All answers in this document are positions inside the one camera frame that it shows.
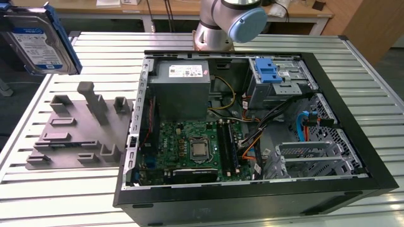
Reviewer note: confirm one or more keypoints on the hard disk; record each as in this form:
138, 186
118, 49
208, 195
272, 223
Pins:
35, 42

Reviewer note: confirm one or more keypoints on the blue plastic drive latch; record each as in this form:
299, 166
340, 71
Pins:
268, 71

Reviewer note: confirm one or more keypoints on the green motherboard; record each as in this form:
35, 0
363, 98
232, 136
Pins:
176, 134

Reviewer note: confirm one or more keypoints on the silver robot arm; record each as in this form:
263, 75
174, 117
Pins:
215, 30

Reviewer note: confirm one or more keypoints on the grey power supply unit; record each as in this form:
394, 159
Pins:
180, 99

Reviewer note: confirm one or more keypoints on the dark RAM stick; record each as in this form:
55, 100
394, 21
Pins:
234, 146

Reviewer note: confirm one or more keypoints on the wooden desk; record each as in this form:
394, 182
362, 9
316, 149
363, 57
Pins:
95, 9

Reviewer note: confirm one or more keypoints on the grey metal stand foot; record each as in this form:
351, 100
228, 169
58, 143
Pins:
6, 87

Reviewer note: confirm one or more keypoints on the grey parts rack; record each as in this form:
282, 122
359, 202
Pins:
79, 132

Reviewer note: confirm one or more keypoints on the white box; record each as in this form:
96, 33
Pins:
131, 2
108, 2

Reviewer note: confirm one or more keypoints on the grey disk bay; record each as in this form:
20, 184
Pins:
312, 160

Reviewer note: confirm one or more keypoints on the CPU socket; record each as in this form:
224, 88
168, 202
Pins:
190, 151

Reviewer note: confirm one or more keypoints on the black graphics card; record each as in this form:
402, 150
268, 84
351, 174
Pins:
194, 176

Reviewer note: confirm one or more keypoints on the silver CPU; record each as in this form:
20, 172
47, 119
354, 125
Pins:
199, 149

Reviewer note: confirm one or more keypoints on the brown wooden cabinet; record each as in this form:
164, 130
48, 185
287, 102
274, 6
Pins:
363, 23

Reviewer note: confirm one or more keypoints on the black open PC case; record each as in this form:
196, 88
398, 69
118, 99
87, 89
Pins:
252, 203

